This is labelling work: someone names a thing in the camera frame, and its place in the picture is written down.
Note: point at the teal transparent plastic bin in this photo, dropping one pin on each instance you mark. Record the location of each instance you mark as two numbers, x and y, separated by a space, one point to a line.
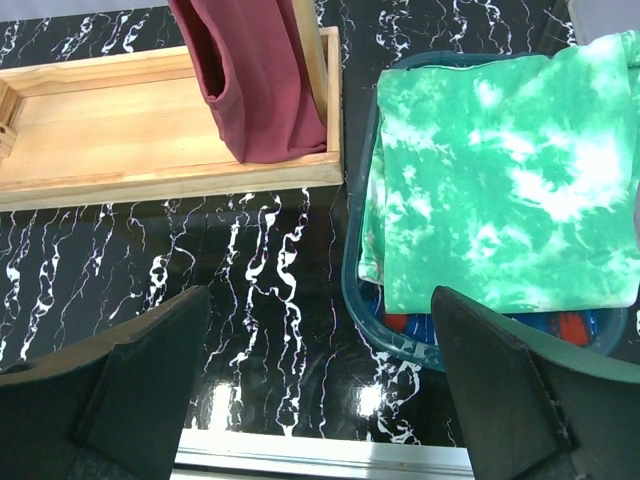
364 300

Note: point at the black marbled table mat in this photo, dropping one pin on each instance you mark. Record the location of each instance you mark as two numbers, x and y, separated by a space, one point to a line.
282 355

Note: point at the green patterned garment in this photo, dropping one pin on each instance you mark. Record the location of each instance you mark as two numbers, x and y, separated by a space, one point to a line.
512 182

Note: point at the wooden clothes rack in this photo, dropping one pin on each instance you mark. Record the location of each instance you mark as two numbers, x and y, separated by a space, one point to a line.
134 127

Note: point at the blue patterned trousers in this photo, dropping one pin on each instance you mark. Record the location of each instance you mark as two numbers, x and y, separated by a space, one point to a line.
576 327

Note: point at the maroon tank top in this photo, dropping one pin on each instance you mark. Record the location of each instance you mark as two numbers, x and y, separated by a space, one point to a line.
250 66

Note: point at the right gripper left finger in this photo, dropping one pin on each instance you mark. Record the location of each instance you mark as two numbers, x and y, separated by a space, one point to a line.
111 406

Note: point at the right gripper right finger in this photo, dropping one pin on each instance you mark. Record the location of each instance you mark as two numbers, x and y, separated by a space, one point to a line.
532 406

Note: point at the aluminium mounting rail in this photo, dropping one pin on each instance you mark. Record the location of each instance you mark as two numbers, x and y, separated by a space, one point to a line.
320 457

